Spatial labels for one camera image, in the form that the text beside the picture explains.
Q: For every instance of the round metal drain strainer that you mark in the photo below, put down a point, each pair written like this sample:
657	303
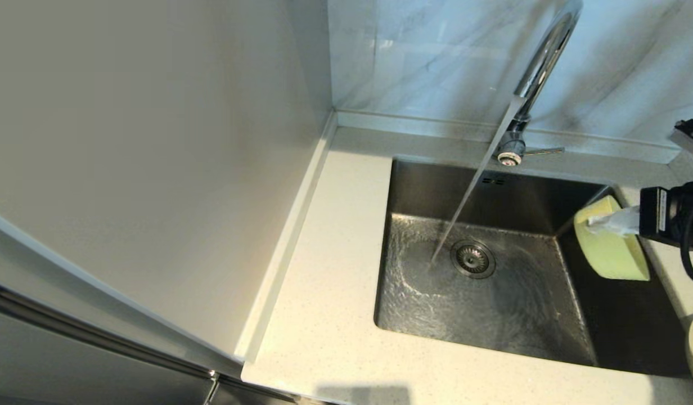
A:
472	259

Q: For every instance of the stainless steel sink basin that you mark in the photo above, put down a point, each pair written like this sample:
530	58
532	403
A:
509	315

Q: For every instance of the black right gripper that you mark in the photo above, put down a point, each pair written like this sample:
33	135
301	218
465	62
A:
664	216

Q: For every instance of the pale yellow plastic bowl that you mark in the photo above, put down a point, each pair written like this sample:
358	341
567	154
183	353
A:
611	256

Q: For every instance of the grey cabinet front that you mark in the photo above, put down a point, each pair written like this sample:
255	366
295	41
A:
54	360

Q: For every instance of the chrome gooseneck faucet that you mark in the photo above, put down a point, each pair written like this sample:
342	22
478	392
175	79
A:
543	62

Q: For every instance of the running water stream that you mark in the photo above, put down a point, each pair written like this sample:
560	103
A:
470	185

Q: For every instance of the beige tall cabinet panel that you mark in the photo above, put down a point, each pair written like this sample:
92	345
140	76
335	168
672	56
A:
155	169

